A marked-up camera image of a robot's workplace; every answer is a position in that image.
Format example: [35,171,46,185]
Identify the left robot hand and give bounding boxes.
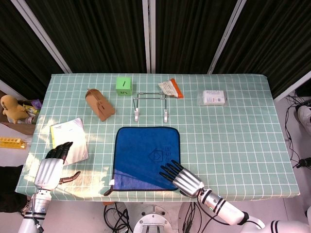
[34,141,81,190]

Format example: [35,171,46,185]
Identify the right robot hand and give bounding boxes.
[159,160,205,199]

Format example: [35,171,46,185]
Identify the blue cloth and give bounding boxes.
[104,126,181,197]

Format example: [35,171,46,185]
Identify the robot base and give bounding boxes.
[133,203,173,233]

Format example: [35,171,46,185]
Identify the white booklet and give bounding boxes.
[50,117,89,166]

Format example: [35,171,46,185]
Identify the yellow plastic rack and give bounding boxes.
[0,136,27,150]

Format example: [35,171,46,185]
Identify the green checkered tablecloth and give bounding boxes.
[15,73,301,202]

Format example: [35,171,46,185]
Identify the cardboard box with items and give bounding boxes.
[0,90,44,136]

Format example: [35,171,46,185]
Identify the yellow plush toy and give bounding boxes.
[0,95,29,125]

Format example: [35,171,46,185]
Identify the brown cardboard box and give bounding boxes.
[85,88,116,121]

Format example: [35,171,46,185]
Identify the white plastic-wrapped pack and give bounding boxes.
[196,89,228,107]

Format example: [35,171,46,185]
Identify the orange white snack packet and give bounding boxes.
[157,78,184,99]

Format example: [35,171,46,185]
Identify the green number cube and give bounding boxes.
[115,77,133,96]

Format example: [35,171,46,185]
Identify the metal wire rack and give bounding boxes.
[132,92,169,123]

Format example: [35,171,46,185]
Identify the black cables under table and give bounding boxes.
[103,201,134,233]

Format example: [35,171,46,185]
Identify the black floor cables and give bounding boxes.
[284,90,311,169]

